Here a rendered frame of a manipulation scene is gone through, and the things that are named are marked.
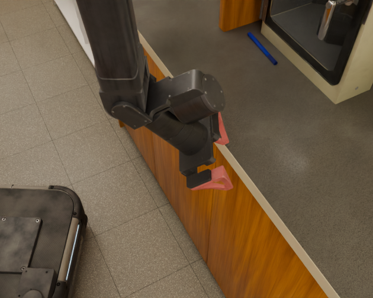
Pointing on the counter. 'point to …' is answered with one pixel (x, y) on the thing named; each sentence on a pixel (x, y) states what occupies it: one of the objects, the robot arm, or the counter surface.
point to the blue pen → (262, 48)
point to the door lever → (330, 16)
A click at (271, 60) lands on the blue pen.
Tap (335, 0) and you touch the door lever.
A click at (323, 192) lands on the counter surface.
